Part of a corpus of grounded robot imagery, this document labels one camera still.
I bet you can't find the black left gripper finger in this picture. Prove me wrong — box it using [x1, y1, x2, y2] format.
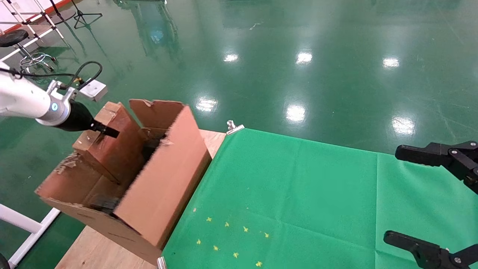
[93, 122, 120, 138]

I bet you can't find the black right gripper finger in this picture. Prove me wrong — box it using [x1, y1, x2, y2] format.
[384, 232, 478, 269]
[395, 141, 478, 195]

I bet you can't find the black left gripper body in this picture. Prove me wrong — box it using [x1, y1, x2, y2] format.
[56, 101, 97, 132]

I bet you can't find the small brown cardboard box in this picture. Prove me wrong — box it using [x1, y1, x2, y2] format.
[73, 102, 147, 184]

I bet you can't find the large open cardboard carton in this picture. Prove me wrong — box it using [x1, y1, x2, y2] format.
[35, 98, 212, 266]

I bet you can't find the black foam block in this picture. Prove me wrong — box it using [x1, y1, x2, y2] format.
[90, 198, 121, 214]

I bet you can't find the black tripod stand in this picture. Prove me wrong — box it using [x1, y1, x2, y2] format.
[71, 0, 103, 30]

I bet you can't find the black round wheeled stool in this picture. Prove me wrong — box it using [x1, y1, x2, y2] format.
[0, 29, 58, 78]

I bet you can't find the green table cloth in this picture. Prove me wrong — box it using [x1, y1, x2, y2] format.
[161, 128, 478, 269]

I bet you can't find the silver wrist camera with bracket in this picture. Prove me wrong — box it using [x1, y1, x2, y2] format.
[47, 79, 108, 102]

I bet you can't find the white metal rack frame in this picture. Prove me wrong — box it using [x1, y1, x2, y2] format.
[0, 0, 66, 64]

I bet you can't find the white metal table frame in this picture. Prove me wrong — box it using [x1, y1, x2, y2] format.
[0, 204, 60, 269]

